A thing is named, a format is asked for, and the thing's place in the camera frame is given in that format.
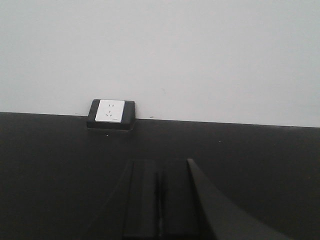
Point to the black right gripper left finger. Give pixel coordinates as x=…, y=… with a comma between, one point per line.
x=141, y=220

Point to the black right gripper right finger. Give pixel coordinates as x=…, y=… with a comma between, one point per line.
x=219, y=218

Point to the black socket housing box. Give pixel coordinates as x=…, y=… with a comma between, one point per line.
x=126, y=124

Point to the white wall power socket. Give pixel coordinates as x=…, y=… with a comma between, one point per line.
x=110, y=111

